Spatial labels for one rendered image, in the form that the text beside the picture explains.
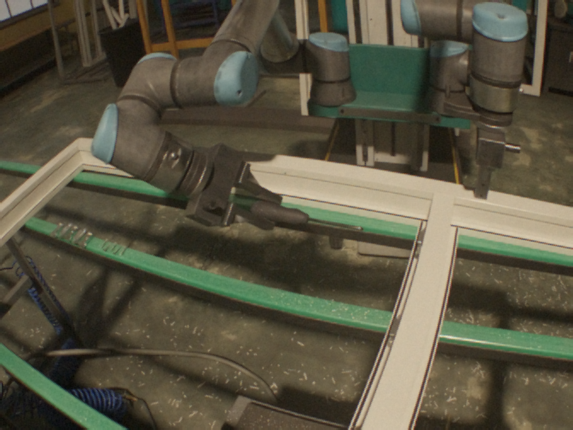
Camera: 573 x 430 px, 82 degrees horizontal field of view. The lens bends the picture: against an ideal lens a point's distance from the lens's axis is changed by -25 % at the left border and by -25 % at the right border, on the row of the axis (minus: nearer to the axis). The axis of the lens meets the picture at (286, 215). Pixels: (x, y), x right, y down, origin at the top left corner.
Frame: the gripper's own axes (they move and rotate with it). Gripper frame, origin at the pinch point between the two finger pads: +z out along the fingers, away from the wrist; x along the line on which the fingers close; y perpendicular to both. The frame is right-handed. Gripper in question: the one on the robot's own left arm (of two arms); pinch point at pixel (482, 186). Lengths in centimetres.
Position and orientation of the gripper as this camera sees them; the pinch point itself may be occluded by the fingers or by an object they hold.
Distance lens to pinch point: 79.5
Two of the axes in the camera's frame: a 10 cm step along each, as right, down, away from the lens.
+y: 9.1, 1.7, -3.7
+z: 1.1, 7.8, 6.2
